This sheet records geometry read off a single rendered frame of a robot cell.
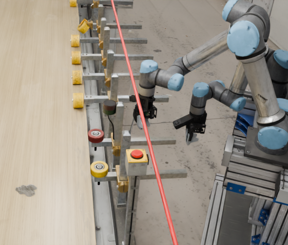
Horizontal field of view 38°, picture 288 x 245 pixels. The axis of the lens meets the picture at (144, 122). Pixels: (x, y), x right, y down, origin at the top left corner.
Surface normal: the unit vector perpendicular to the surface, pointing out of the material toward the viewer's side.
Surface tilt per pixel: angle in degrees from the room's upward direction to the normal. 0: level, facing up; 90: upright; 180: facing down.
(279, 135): 97
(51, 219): 0
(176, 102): 0
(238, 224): 0
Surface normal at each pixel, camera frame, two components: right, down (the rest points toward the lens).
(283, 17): -0.97, 0.07
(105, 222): 0.08, -0.81
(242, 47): -0.45, 0.38
